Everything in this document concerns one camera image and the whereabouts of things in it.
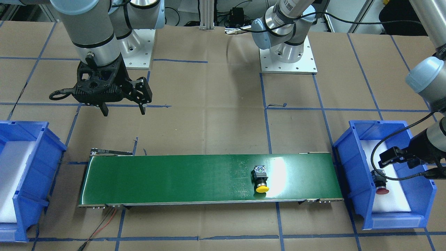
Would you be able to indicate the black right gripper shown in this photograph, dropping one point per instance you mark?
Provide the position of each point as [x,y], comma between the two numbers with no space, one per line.
[122,79]

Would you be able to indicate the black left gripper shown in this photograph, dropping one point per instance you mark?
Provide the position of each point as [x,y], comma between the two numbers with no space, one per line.
[423,143]

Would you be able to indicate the red push button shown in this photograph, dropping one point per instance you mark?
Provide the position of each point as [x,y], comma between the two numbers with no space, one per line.
[378,177]

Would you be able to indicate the yellow push button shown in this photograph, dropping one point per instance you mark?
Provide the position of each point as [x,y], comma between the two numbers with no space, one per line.
[259,178]

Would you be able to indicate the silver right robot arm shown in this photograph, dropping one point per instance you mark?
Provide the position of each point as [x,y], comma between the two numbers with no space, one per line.
[101,32]

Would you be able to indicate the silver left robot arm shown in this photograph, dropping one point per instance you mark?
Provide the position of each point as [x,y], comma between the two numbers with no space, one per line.
[287,23]

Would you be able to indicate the blue plastic bin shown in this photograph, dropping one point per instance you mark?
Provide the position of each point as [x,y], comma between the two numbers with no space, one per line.
[33,189]
[419,191]

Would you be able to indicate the white foam pad bin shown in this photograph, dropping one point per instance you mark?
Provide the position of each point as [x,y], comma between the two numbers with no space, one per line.
[13,159]
[395,200]

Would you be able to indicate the green conveyor belt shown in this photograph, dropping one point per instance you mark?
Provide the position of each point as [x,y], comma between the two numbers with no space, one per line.
[207,179]

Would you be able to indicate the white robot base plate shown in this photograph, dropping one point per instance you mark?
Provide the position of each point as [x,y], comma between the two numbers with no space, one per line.
[137,49]

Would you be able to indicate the aluminium frame post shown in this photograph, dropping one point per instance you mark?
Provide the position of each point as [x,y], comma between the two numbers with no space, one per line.
[207,14]

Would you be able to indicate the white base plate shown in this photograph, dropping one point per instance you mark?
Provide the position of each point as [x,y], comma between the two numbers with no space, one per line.
[288,59]

